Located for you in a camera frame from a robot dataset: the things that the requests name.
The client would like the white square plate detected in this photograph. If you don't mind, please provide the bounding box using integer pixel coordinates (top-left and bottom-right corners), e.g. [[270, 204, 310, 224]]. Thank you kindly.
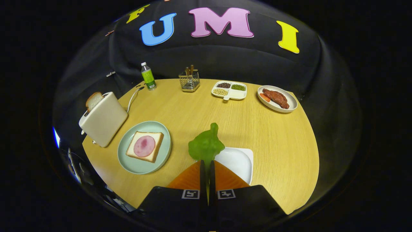
[[214, 147, 254, 185]]

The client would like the pink ham slice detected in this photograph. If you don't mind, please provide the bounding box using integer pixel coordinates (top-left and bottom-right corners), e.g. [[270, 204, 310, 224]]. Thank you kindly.
[[133, 135, 156, 158]]

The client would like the computer monitor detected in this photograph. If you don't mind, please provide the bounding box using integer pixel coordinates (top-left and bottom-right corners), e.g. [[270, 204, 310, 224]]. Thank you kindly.
[[52, 126, 61, 149]]

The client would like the green lettuce leaf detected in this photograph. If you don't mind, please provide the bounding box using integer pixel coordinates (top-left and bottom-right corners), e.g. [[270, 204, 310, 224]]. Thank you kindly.
[[188, 122, 226, 169]]

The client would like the brown steak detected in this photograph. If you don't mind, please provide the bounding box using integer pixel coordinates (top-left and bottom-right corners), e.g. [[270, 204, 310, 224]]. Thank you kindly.
[[262, 88, 290, 109]]

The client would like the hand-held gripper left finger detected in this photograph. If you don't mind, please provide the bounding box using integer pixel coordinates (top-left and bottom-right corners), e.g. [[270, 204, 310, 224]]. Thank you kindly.
[[138, 159, 209, 226]]

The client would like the black backdrop cloth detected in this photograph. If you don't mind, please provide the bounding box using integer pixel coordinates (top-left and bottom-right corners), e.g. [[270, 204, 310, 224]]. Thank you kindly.
[[53, 0, 362, 207]]

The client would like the white toaster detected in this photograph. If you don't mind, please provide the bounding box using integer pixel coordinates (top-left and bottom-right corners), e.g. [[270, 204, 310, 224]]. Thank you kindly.
[[79, 92, 128, 148]]

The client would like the green label water bottle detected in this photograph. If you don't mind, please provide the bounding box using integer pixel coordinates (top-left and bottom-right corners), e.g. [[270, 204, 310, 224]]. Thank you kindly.
[[141, 62, 157, 91]]

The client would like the white round plate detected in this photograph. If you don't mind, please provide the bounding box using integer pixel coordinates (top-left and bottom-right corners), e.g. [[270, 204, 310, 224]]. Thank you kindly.
[[257, 85, 298, 113]]

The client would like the white divided dish with beans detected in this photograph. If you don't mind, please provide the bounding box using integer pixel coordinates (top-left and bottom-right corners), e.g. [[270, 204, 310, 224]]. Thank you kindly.
[[211, 81, 248, 101]]

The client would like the metal wire utensil holder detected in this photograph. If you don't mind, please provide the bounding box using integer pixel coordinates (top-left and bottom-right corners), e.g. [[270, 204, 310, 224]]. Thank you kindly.
[[179, 69, 201, 92]]

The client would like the white power cable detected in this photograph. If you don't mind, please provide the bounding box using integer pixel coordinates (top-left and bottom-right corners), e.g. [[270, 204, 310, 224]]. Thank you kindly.
[[127, 86, 145, 113]]

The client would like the toasted bread slice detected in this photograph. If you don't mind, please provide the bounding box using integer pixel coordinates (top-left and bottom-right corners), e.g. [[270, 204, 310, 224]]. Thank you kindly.
[[86, 92, 104, 112]]

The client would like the bread slice under ham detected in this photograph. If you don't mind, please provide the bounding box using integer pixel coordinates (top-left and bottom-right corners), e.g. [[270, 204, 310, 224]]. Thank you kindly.
[[126, 131, 164, 163]]

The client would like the pale green round plate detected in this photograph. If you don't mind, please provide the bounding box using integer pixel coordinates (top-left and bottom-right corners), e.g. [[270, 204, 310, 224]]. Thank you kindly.
[[117, 121, 172, 175]]

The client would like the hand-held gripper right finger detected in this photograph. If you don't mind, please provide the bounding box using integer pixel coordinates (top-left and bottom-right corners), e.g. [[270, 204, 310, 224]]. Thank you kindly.
[[209, 159, 287, 227]]

